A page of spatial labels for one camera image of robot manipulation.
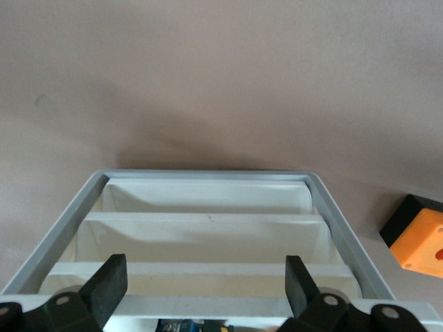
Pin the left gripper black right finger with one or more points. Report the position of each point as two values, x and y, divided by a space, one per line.
325 314

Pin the white drawer cabinet housing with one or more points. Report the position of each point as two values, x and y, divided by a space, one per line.
207 174

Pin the yellow push button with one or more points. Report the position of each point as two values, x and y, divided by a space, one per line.
180 325

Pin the brown table cover sheet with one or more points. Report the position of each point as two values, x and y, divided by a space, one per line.
221 86

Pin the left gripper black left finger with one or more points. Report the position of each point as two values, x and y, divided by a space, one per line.
69 311

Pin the orange button enclosure box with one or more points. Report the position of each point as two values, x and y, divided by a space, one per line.
422 242

